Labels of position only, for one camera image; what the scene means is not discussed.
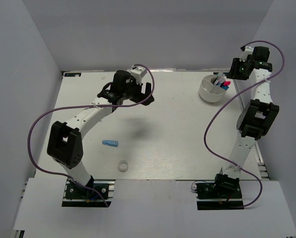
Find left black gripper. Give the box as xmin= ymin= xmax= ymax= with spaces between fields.
xmin=121 ymin=77 xmax=154 ymax=106

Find black highlighter pink cap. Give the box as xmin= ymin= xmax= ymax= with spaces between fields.
xmin=222 ymin=81 xmax=231 ymax=86

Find black highlighter blue cap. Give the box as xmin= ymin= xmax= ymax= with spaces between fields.
xmin=221 ymin=85 xmax=229 ymax=90

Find blue pen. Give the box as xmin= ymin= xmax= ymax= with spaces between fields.
xmin=215 ymin=72 xmax=226 ymax=85

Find blue correction tape dispenser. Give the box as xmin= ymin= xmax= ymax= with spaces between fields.
xmin=102 ymin=140 xmax=118 ymax=147

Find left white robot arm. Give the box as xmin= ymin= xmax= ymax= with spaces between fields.
xmin=47 ymin=64 xmax=154 ymax=198

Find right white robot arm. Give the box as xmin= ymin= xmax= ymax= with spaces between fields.
xmin=213 ymin=46 xmax=279 ymax=198

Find white round divided container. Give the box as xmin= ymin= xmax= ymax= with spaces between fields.
xmin=198 ymin=75 xmax=227 ymax=103

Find white tape roll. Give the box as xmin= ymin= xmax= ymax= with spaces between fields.
xmin=118 ymin=160 xmax=129 ymax=173

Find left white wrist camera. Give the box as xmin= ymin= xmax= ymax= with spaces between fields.
xmin=128 ymin=65 xmax=147 ymax=84

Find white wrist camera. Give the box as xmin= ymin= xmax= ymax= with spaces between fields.
xmin=128 ymin=65 xmax=147 ymax=84
xmin=240 ymin=46 xmax=254 ymax=62

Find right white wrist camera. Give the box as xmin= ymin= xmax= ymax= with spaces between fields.
xmin=240 ymin=46 xmax=254 ymax=62

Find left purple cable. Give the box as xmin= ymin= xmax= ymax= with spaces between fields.
xmin=27 ymin=63 xmax=156 ymax=208

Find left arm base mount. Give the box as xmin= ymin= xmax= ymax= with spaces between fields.
xmin=61 ymin=180 xmax=115 ymax=208

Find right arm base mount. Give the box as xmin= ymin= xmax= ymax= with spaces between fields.
xmin=191 ymin=174 xmax=244 ymax=211

